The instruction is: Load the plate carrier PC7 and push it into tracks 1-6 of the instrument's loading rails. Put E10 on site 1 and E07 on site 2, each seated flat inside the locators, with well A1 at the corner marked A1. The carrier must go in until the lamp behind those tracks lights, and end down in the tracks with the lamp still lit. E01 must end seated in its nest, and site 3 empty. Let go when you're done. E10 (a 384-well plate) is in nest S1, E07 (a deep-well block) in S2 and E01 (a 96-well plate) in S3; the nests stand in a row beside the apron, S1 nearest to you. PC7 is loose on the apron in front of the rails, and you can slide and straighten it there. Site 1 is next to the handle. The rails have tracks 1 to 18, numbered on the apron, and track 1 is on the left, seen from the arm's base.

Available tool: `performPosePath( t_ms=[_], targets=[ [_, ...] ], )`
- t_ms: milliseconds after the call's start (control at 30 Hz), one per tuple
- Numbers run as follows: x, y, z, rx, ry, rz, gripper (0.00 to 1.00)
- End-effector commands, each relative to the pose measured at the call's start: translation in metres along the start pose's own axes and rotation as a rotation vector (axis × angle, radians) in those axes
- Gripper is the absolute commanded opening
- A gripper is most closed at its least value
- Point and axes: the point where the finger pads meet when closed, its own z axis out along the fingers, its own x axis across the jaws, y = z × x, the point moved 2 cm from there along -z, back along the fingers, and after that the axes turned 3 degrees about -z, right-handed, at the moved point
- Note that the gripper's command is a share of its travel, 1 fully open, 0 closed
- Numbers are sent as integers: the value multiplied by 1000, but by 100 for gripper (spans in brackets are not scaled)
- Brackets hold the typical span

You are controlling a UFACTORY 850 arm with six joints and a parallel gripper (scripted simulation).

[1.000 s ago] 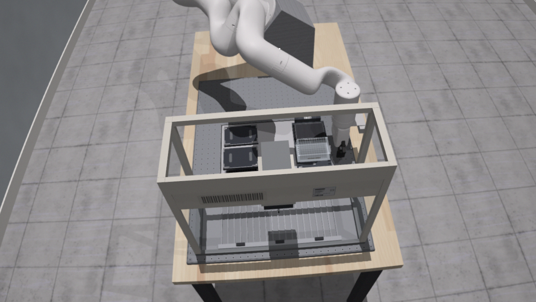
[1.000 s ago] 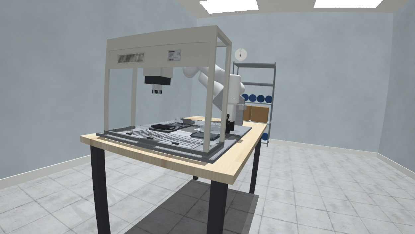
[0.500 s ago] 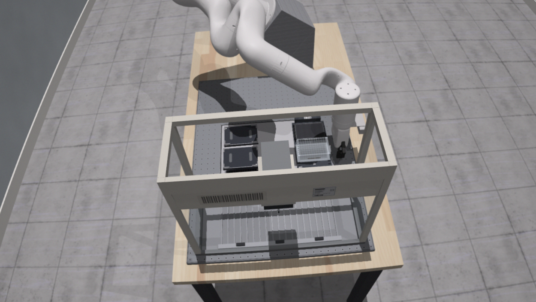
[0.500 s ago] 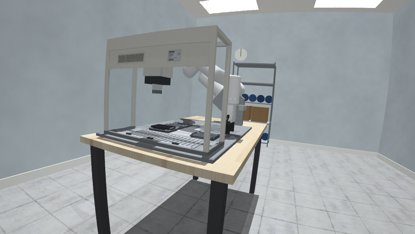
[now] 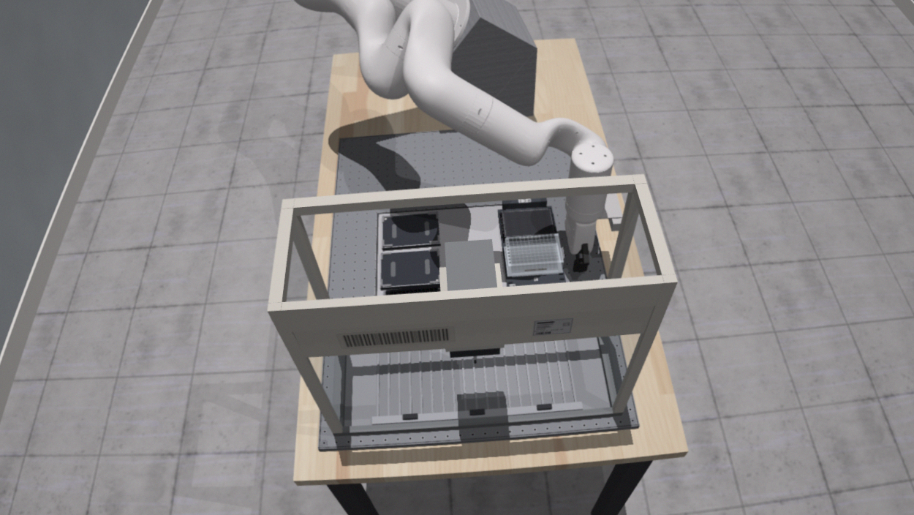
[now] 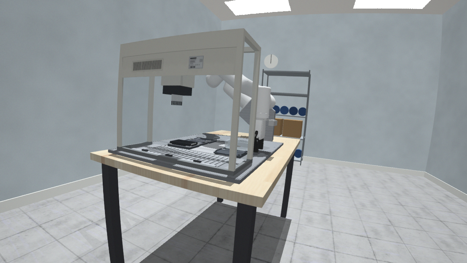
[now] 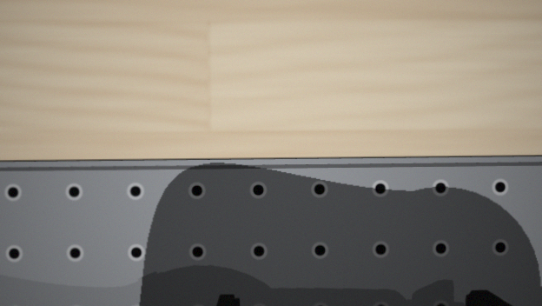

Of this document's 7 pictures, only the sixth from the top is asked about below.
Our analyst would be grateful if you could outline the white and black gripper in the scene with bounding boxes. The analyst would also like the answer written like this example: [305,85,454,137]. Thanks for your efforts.
[253,119,266,152]

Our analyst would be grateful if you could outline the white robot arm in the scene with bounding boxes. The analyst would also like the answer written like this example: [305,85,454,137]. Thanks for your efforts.
[256,85,278,126]

